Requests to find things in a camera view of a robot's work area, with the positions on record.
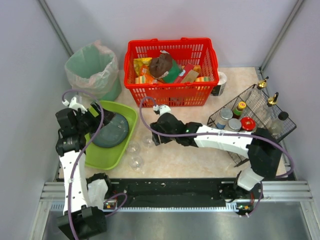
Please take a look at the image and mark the blue ceramic plate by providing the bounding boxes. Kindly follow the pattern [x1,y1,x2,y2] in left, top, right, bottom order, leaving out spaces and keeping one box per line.
[92,113,129,148]

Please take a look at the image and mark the silver lid jar blue label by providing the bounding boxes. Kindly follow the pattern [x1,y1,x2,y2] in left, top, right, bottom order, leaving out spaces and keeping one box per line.
[224,118,242,132]

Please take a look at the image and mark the yellow cap sauce bottle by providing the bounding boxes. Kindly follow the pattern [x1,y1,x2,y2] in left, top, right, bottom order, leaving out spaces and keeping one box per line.
[232,101,247,119]

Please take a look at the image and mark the red lid sauce jar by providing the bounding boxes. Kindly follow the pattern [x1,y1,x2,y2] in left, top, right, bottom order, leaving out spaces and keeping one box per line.
[240,116,256,132]

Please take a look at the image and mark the clear bottle with gold pourer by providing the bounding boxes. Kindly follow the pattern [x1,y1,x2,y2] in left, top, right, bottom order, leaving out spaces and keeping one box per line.
[248,76,269,107]

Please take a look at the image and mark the dark vinegar bottle black cap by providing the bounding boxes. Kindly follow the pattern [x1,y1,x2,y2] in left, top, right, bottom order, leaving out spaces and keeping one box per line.
[266,111,289,136]

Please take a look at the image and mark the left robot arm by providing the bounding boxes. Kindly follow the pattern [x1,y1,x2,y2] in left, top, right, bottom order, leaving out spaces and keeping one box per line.
[55,97,116,240]

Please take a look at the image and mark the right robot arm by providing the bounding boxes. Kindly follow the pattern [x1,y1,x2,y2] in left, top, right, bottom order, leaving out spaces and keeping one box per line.
[150,105,282,200]

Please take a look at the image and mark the lime green plastic tray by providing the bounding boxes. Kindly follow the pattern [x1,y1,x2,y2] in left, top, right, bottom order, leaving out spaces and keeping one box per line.
[85,100,138,170]

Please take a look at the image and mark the striped sponge left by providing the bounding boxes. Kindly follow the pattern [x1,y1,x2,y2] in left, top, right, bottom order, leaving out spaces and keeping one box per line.
[135,75,147,84]

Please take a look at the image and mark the striped sponge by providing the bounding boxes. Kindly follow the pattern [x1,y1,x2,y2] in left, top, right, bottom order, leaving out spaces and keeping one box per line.
[195,76,210,82]
[135,75,147,84]

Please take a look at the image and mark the green snack bag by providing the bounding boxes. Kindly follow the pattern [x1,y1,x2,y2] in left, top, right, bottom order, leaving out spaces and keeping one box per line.
[162,59,181,84]

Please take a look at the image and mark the red plastic shopping basket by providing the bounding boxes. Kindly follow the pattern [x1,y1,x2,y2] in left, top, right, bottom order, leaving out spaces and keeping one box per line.
[124,37,219,107]

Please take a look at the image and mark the brown paper bag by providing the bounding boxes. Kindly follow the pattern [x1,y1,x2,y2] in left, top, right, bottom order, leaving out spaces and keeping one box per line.
[149,50,173,79]

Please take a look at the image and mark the green bin with plastic liner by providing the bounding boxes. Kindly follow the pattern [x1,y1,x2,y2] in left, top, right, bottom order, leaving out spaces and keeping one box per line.
[64,40,122,101]

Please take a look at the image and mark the orange snack packet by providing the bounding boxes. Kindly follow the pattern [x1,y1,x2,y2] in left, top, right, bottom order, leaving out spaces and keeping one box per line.
[139,65,157,84]

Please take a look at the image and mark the striped sponge right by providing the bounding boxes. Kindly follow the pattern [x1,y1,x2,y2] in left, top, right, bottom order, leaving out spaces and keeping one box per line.
[195,76,210,82]

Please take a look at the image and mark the red carton box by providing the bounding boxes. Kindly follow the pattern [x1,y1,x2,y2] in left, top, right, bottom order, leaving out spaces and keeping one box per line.
[173,63,194,84]

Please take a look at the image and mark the white paper cup roll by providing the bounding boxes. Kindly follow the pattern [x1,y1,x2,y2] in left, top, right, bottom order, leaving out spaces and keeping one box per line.
[211,71,228,97]

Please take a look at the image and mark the yellow snack packet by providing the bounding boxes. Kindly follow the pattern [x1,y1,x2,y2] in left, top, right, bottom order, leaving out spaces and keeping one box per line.
[133,57,153,76]

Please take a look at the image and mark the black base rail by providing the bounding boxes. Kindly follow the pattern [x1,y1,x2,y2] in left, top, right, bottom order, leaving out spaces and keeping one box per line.
[84,177,253,213]

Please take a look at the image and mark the black wire rack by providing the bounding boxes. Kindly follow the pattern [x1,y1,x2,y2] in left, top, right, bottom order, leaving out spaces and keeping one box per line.
[207,84,297,167]

